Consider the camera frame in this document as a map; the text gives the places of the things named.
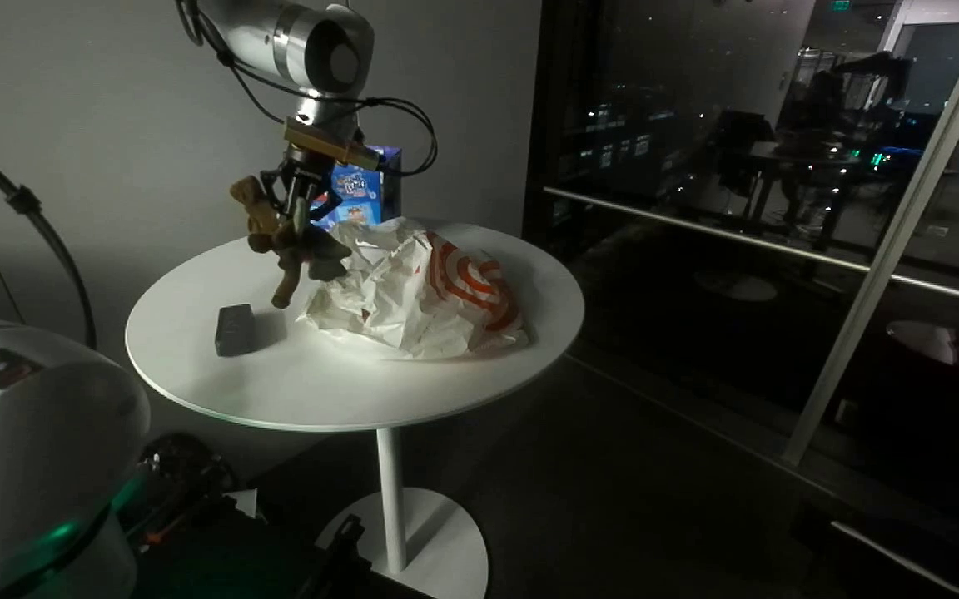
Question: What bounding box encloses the brown toy moose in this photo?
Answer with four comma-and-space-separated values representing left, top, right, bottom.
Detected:
225, 173, 355, 312

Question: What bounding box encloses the blue snack variety box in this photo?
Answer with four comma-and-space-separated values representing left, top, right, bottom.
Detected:
309, 142, 406, 233

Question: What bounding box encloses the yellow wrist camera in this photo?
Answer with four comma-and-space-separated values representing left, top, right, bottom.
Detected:
278, 118, 370, 167

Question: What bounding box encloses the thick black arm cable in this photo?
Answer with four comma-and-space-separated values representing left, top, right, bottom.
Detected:
0, 164, 98, 351

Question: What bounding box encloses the white table pedestal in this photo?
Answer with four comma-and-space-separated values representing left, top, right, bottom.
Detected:
311, 427, 493, 599

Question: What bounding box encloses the white horizontal window rail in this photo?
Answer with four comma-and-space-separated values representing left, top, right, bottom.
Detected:
542, 179, 959, 316

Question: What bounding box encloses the black eraser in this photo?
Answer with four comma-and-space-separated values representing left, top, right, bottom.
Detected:
213, 303, 266, 360

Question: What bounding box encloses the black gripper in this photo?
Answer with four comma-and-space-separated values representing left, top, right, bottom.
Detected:
255, 151, 335, 263

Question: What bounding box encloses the white window post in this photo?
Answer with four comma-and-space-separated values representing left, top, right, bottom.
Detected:
783, 0, 959, 471

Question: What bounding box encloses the black floor equipment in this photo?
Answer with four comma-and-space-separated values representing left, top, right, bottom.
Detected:
108, 428, 392, 599

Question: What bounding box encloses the white plastic bag red logo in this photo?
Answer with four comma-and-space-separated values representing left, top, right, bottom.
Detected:
297, 213, 531, 360

